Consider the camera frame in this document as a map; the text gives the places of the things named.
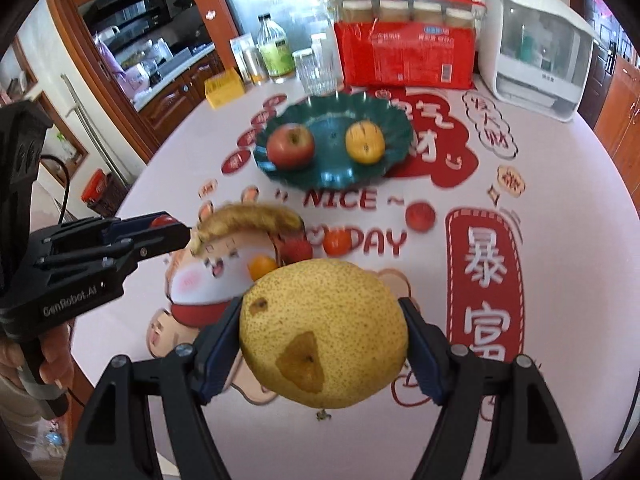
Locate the small mandarin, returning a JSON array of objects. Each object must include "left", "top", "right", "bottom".
[{"left": 248, "top": 255, "right": 278, "bottom": 281}]

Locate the green label bottle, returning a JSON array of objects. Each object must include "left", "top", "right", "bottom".
[{"left": 256, "top": 14, "right": 296, "bottom": 83}]

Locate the black cable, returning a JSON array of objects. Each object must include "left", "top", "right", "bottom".
[{"left": 37, "top": 155, "right": 73, "bottom": 226}]

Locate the round red fruit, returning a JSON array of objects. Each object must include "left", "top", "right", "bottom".
[{"left": 405, "top": 201, "right": 435, "bottom": 232}]

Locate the small glass jar with paste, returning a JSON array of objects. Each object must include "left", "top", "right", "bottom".
[
  {"left": 379, "top": 0, "right": 411, "bottom": 23},
  {"left": 445, "top": 6, "right": 475, "bottom": 28},
  {"left": 413, "top": 1, "right": 443, "bottom": 25},
  {"left": 342, "top": 0, "right": 375, "bottom": 23}
]

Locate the orange-red cherry tomato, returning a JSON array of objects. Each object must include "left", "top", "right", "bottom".
[{"left": 322, "top": 229, "right": 352, "bottom": 256}]

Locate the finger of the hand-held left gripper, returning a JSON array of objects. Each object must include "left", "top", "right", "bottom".
[
  {"left": 32, "top": 211, "right": 178, "bottom": 252},
  {"left": 36, "top": 224, "right": 194, "bottom": 274}
]

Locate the red basket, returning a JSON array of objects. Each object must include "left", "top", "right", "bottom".
[{"left": 81, "top": 170, "right": 126, "bottom": 217}]

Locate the red apple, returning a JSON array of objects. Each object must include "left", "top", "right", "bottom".
[{"left": 266, "top": 125, "right": 316, "bottom": 170}]

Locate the white carton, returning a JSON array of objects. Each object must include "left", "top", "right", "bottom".
[{"left": 230, "top": 34, "right": 258, "bottom": 81}]

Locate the clear glass cup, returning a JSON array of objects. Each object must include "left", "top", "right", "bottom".
[{"left": 294, "top": 49, "right": 341, "bottom": 96}]

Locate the yellow pear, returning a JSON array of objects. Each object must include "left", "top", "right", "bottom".
[
  {"left": 345, "top": 120, "right": 386, "bottom": 164},
  {"left": 238, "top": 258, "right": 409, "bottom": 409}
]

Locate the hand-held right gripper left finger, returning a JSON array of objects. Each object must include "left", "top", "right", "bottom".
[{"left": 60, "top": 296, "right": 246, "bottom": 480}]

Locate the yellow box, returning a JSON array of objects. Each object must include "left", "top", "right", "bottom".
[{"left": 205, "top": 71, "right": 247, "bottom": 110}]

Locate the person's left hand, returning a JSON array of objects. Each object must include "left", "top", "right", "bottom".
[{"left": 0, "top": 323, "right": 74, "bottom": 396}]

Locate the white countertop appliance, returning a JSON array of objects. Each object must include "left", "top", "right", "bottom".
[{"left": 471, "top": 0, "right": 598, "bottom": 123}]

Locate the wooden kitchen cabinet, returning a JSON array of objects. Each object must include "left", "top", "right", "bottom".
[{"left": 47, "top": 0, "right": 238, "bottom": 161}]

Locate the wooden side cabinet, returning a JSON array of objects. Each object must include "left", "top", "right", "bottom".
[{"left": 592, "top": 50, "right": 640, "bottom": 171}]

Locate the red food package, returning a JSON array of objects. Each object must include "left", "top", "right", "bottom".
[{"left": 334, "top": 20, "right": 477, "bottom": 90}]

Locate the red lychee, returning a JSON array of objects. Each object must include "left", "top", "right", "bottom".
[{"left": 282, "top": 237, "right": 313, "bottom": 263}]

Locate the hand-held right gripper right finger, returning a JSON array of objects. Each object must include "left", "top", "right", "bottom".
[{"left": 397, "top": 296, "right": 583, "bottom": 480}]

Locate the dark green scalloped plate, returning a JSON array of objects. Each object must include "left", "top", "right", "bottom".
[{"left": 252, "top": 94, "right": 416, "bottom": 191}]

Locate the spotted yellow banana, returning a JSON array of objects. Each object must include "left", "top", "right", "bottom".
[{"left": 189, "top": 202, "right": 307, "bottom": 257}]

